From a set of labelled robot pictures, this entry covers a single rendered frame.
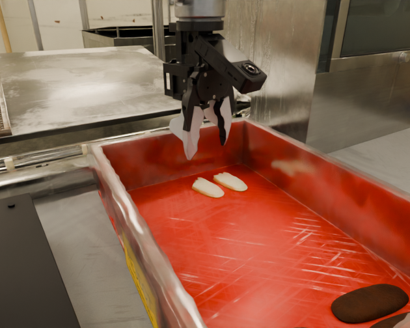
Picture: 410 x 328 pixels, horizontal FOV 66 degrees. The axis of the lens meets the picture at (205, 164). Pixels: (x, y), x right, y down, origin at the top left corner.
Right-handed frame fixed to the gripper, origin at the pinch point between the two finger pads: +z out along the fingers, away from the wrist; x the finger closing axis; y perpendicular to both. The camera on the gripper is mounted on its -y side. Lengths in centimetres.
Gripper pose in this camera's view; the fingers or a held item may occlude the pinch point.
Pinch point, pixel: (209, 148)
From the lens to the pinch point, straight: 54.9
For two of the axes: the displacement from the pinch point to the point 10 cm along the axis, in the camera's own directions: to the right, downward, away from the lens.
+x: -6.9, 3.2, -6.5
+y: -7.2, -3.0, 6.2
